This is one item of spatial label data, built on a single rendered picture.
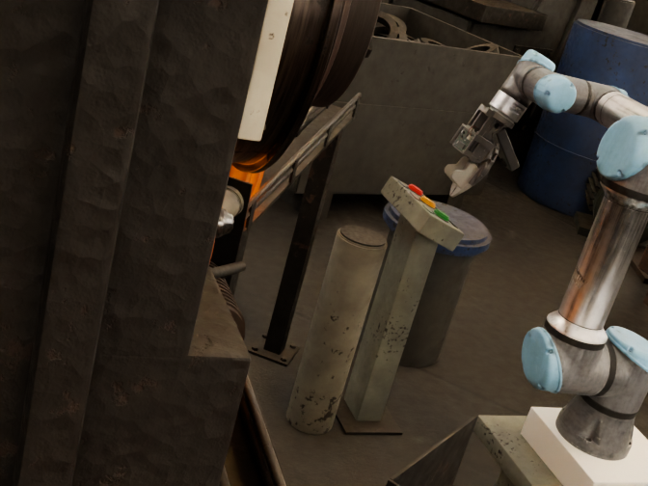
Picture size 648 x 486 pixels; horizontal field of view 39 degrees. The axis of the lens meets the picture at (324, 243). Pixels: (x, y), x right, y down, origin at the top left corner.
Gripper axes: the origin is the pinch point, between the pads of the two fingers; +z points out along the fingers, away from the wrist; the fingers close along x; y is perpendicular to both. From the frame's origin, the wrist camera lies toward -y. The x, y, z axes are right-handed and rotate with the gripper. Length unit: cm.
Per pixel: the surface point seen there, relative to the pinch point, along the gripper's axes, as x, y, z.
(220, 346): 107, 87, 9
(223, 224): 62, 73, 12
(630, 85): -173, -169, -63
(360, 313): 2.2, 4.3, 35.4
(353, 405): -6, -16, 61
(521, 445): 46, -17, 32
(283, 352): -34, -7, 67
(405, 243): -5.4, -0.1, 17.2
